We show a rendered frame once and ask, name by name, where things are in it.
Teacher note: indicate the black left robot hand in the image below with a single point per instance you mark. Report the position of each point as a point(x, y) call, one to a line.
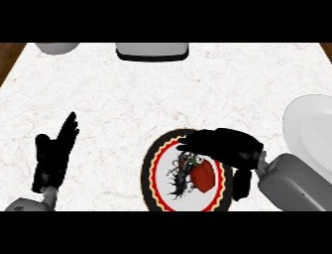
point(51, 158)

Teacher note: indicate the plain white plate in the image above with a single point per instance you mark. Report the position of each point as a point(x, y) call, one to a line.
point(327, 139)

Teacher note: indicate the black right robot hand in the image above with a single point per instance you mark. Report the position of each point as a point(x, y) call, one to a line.
point(227, 149)

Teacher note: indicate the black red patterned plate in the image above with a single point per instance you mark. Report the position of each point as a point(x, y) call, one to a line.
point(162, 185)

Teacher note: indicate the grey round bowl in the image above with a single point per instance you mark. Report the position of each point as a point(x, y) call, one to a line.
point(57, 47)

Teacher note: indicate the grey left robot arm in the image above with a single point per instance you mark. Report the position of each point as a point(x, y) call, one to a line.
point(37, 201)

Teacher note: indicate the grey black appliance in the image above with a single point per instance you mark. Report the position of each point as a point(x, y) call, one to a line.
point(152, 52)

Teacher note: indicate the red bell pepper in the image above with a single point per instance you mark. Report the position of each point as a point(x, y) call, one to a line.
point(203, 177)

